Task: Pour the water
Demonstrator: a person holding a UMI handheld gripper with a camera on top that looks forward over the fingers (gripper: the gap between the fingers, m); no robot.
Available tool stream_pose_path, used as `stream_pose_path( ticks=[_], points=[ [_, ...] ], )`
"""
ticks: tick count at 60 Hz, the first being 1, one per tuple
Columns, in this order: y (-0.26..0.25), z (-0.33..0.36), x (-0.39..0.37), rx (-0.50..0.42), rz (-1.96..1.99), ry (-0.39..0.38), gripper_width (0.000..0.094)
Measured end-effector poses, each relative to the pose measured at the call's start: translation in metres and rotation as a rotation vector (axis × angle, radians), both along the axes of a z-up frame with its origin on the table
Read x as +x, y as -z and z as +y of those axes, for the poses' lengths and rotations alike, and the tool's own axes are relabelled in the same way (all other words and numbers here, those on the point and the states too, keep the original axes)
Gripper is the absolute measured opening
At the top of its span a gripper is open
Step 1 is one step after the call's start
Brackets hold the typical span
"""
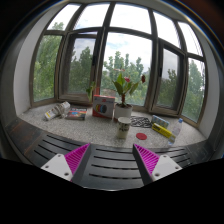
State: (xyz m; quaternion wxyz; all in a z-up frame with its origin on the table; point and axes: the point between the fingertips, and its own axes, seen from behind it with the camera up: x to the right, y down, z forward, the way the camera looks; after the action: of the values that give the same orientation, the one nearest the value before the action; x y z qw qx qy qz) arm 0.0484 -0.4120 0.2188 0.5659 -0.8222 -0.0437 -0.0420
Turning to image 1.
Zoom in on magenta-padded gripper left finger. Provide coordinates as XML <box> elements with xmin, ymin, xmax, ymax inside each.
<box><xmin>40</xmin><ymin>143</ymin><xmax>92</xmax><ymax>185</ymax></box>

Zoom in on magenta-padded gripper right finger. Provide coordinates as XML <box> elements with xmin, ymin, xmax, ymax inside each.
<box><xmin>132</xmin><ymin>143</ymin><xmax>183</xmax><ymax>186</ymax></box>

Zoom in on clear blue-capped water bottle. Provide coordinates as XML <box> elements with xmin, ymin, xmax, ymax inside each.
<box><xmin>167</xmin><ymin>118</ymin><xmax>184</xmax><ymax>148</ymax></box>

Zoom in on long yellow box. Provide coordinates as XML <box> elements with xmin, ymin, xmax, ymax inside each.
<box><xmin>151</xmin><ymin>122</ymin><xmax>174</xmax><ymax>139</ymax></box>

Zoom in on flat round red coaster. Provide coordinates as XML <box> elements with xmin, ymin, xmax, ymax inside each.
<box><xmin>135</xmin><ymin>132</ymin><xmax>148</xmax><ymax>141</ymax></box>

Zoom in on light blue patterned box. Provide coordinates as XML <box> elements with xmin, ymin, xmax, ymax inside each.
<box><xmin>151</xmin><ymin>114</ymin><xmax>170</xmax><ymax>129</ymax></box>

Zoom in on black lettering trivet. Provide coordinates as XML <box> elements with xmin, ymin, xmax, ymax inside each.
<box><xmin>129</xmin><ymin>115</ymin><xmax>154</xmax><ymax>129</ymax></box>

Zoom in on dark slatted radiator cover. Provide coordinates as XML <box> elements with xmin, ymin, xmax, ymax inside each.
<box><xmin>4</xmin><ymin>116</ymin><xmax>214</xmax><ymax>192</ymax></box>

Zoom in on white plastic-wrapped package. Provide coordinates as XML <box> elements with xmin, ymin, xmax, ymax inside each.
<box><xmin>43</xmin><ymin>101</ymin><xmax>71</xmax><ymax>122</ymax></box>

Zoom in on dark colourful book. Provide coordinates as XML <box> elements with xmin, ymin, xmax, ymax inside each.
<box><xmin>65</xmin><ymin>107</ymin><xmax>88</xmax><ymax>121</ymax></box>

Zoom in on white mug with black lettering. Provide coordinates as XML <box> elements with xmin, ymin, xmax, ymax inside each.
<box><xmin>116</xmin><ymin>116</ymin><xmax>132</xmax><ymax>140</ymax></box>

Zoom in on potted plant in white pot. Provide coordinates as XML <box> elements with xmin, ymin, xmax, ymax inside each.
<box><xmin>112</xmin><ymin>72</ymin><xmax>147</xmax><ymax>121</ymax></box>

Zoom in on red and white box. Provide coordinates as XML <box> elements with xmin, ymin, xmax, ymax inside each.
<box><xmin>92</xmin><ymin>94</ymin><xmax>116</xmax><ymax>120</ymax></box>

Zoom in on small green leafy plant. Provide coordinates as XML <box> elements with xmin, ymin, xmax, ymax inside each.
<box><xmin>85</xmin><ymin>80</ymin><xmax>98</xmax><ymax>103</ymax></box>

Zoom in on dark-framed bay window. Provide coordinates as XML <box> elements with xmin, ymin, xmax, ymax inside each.
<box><xmin>29</xmin><ymin>2</ymin><xmax>208</xmax><ymax>128</ymax></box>

